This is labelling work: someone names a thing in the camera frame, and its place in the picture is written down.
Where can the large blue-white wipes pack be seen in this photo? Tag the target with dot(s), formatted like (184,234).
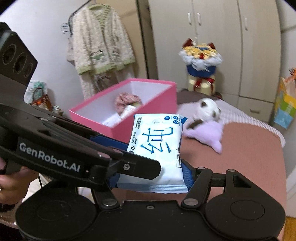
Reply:
(158,137)

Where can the wooden bedside cabinet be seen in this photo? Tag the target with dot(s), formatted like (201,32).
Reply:
(44,102)

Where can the small white wipes pack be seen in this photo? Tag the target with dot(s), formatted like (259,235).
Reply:
(117,118)

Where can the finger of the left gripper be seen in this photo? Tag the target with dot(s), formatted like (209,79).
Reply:
(115,162)
(109,142)

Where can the flower bouquet blue wrap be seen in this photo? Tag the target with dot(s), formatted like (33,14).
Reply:
(201,61)

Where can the striped pink bed cover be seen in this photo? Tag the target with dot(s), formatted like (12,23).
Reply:
(252,150)

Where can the black clothes rack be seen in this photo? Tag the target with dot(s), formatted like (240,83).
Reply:
(128,13)

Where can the pink cardboard box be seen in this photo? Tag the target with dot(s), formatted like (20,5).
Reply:
(99,113)

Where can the colourful paper gift bag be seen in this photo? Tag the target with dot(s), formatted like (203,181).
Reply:
(284,109)

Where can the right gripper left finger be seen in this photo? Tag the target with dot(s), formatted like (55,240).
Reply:
(103,197)

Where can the cream knitted cardigan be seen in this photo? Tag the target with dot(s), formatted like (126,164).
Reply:
(100,49)

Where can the grey wardrobe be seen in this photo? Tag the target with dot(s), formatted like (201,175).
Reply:
(229,47)

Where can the pink floral scrunchie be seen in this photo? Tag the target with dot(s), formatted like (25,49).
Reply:
(124,99)

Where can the person's left hand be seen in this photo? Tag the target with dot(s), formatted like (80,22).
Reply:
(14,186)

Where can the white panda plush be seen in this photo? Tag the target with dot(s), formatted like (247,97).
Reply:
(206,110)

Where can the purple plush toy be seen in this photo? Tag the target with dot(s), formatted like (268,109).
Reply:
(206,132)

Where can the white plastic bag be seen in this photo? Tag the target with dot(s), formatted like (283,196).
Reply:
(35,90)

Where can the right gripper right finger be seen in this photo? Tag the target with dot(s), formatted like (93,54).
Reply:
(198,182)

